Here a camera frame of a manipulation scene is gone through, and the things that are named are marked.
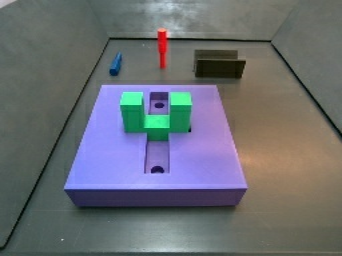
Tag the black angle fixture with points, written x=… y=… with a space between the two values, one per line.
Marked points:
x=219 y=64

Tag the green U-shaped block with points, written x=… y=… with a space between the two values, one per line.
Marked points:
x=168 y=115

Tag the purple base block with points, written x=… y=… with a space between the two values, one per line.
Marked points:
x=190 y=171

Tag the blue peg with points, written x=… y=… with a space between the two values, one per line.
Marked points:
x=116 y=65

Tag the red peg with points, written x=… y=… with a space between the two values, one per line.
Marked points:
x=162 y=46

